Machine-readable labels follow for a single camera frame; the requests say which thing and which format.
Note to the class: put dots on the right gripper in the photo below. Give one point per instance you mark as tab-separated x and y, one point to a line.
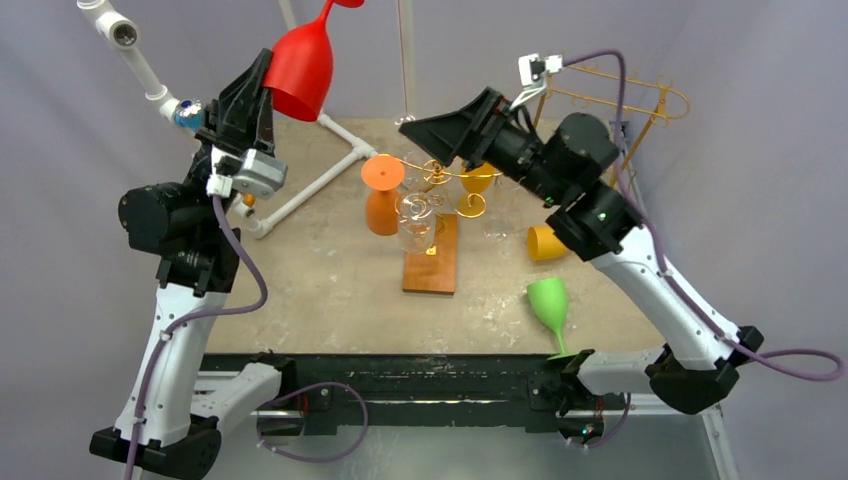
490	124

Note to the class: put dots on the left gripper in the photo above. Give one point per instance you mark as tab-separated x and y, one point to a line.
235	111

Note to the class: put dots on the clear round wine glass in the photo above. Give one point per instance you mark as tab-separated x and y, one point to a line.
403	120

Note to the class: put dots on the red wine glass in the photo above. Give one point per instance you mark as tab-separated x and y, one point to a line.
301	69

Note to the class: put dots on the orange wine glass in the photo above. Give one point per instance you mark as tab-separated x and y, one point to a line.
383	174

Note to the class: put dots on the clear ribbed wine glass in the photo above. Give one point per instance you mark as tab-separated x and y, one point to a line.
416	222

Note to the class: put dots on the clear flute glass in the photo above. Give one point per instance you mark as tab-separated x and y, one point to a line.
500	215

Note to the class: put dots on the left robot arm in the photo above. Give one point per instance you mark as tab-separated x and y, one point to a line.
163	429

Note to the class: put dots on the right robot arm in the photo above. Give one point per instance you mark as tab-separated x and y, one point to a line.
698	364

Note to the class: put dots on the yellow wine glass back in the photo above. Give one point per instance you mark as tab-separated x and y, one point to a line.
475	182

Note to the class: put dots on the yellow wine glass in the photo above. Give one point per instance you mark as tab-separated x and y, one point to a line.
543	245
475	182

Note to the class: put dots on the gold wine glass rack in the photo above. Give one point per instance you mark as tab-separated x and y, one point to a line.
435	271

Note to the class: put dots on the yellow wine glass front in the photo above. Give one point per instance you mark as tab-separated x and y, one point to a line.
543	245

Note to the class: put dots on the green wine glass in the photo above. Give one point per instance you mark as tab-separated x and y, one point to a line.
549	301

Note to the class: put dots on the blue valve on pipe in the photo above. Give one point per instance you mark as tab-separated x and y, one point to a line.
188	114

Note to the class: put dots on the orange pipe fitting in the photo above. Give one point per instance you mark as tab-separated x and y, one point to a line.
249	199

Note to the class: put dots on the white pole red stripe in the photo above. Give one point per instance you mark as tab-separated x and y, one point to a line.
407	54

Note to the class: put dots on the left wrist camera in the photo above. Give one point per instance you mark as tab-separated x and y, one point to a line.
253	172

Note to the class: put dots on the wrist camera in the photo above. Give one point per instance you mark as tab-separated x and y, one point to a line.
253	172
534	72

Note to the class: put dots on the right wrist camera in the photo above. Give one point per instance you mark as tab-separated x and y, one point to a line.
534	72

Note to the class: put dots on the white PVC pipe frame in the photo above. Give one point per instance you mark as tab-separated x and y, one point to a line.
122	34

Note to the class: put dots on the gold wire bottle rack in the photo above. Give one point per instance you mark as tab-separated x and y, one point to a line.
633	106

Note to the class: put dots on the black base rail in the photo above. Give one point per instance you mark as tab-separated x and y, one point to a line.
322	393

